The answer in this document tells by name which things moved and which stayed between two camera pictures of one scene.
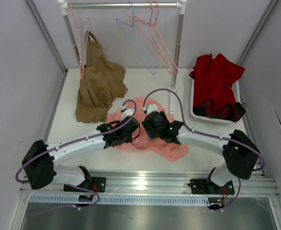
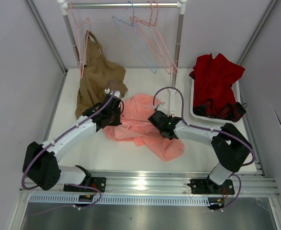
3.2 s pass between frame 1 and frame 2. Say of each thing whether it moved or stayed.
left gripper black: moved
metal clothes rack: stayed
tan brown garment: stayed
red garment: stayed
